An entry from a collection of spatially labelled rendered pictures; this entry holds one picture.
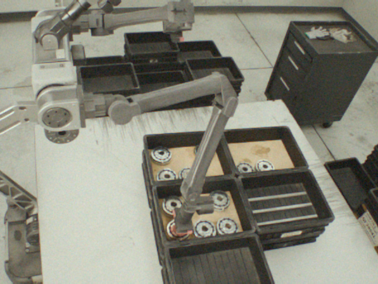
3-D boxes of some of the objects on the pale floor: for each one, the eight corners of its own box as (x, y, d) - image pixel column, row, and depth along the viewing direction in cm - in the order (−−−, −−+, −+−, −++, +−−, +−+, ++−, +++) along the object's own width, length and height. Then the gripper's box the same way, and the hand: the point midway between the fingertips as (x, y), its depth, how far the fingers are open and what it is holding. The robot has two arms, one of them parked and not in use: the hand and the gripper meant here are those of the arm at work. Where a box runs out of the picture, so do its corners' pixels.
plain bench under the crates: (78, 466, 165) (58, 470, 113) (49, 194, 263) (33, 124, 212) (354, 367, 211) (426, 335, 160) (254, 163, 310) (282, 99, 258)
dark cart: (280, 137, 334) (318, 54, 268) (259, 103, 361) (290, 20, 295) (334, 130, 351) (380, 51, 285) (312, 98, 379) (349, 20, 313)
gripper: (176, 200, 153) (169, 217, 164) (180, 224, 146) (173, 240, 158) (192, 199, 154) (184, 217, 166) (197, 224, 148) (188, 239, 160)
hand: (179, 227), depth 162 cm, fingers open, 6 cm apart
